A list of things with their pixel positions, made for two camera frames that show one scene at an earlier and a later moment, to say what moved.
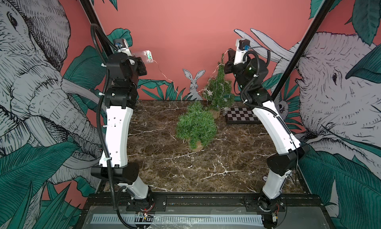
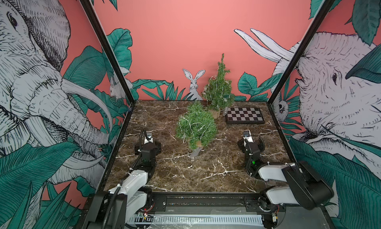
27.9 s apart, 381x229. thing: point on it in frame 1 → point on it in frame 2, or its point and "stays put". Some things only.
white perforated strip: [246, 219] stays put
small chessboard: [242, 115] stays put
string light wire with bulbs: [208, 88] → [218, 90]
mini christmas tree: [196, 126] stays put
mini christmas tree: [218, 93] stays put
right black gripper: [232, 68] → [241, 144]
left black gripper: [139, 65] → [138, 149]
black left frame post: [95, 21] stays put
